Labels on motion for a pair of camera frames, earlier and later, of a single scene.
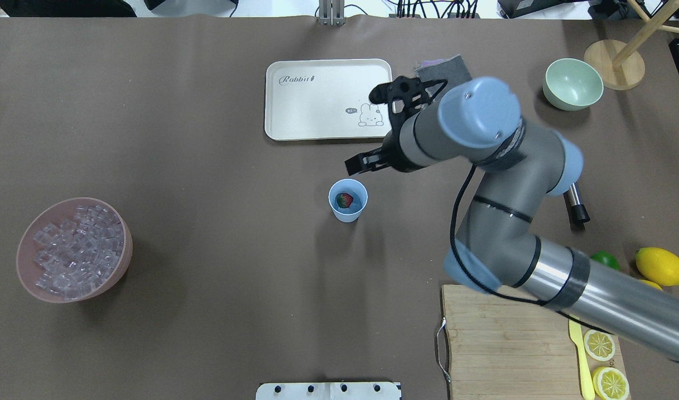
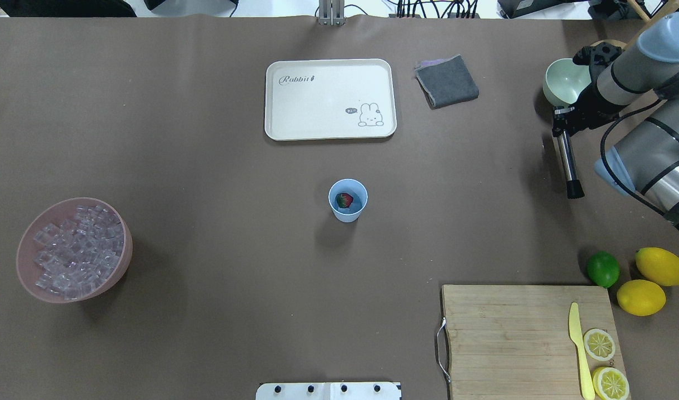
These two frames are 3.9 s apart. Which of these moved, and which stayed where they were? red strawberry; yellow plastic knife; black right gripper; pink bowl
Moved: black right gripper
Stayed: red strawberry; pink bowl; yellow plastic knife
